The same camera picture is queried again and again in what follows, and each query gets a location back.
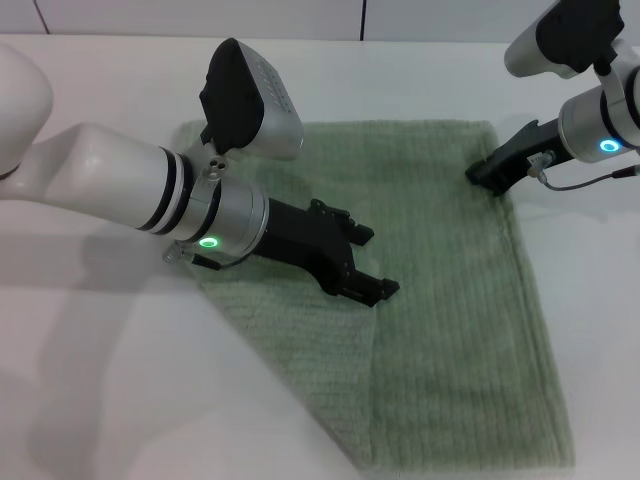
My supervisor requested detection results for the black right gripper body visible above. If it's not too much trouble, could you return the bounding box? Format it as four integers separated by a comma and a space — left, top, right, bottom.
480, 118, 572, 191

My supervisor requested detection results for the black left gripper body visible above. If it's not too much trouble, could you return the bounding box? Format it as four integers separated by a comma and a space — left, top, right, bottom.
258, 198, 357, 297

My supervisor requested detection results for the green ribbed towel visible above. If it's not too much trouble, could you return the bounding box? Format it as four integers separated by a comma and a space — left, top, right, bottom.
172, 118, 577, 471

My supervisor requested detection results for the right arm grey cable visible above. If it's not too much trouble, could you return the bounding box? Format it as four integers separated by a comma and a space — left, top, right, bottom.
528, 153, 640, 193

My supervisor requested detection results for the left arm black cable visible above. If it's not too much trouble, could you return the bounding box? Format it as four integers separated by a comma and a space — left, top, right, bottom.
163, 241, 252, 272

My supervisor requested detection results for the left wrist camera housing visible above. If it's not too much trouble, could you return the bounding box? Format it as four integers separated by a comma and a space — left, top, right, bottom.
198, 38, 307, 163

